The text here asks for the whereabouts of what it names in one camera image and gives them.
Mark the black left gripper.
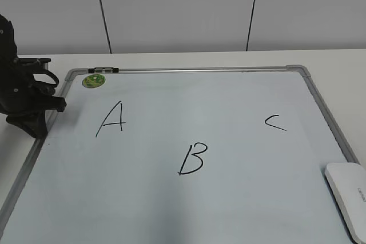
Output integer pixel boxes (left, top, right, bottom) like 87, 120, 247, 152
1, 16, 66, 138

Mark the black and silver board clip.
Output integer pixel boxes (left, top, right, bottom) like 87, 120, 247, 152
88, 67, 119, 74

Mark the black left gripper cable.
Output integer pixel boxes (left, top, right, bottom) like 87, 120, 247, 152
30, 68, 60, 94

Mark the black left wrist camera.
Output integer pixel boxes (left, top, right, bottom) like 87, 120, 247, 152
18, 58, 51, 68

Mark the white whiteboard eraser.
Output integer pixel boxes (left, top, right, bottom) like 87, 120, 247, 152
325, 162, 365, 243

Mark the white whiteboard with grey frame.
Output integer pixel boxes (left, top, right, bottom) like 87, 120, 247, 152
1, 65, 357, 243

